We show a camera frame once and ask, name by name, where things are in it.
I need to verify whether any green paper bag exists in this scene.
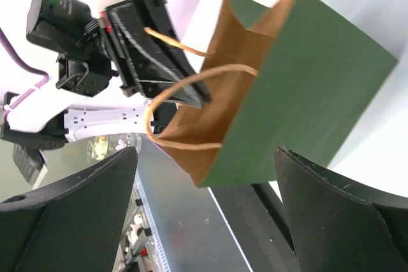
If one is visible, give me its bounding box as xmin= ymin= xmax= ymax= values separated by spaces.
xmin=150 ymin=0 xmax=398 ymax=187

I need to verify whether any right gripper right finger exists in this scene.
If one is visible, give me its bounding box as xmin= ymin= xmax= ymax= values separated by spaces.
xmin=273 ymin=147 xmax=407 ymax=271

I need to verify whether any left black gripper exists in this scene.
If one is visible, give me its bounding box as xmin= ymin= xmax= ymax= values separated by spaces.
xmin=98 ymin=0 xmax=213 ymax=109

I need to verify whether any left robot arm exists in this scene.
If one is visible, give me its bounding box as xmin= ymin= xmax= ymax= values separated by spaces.
xmin=1 ymin=0 xmax=211 ymax=150

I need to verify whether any white slotted cable duct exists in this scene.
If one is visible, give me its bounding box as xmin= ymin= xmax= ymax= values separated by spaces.
xmin=124 ymin=175 xmax=171 ymax=271

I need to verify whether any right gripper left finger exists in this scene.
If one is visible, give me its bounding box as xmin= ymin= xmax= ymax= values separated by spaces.
xmin=1 ymin=147 xmax=138 ymax=271

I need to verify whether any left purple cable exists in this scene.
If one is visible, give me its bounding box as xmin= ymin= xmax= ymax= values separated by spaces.
xmin=0 ymin=26 xmax=50 ymax=117

